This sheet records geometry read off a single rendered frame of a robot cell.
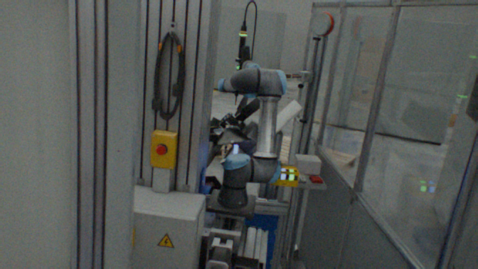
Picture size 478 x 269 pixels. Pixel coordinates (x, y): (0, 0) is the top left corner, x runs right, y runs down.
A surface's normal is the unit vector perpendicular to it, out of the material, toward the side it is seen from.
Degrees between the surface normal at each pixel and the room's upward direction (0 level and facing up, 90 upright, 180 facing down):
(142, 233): 90
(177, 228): 90
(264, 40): 90
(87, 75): 90
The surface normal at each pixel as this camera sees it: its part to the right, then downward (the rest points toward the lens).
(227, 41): -0.31, 0.26
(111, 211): 0.07, 0.31
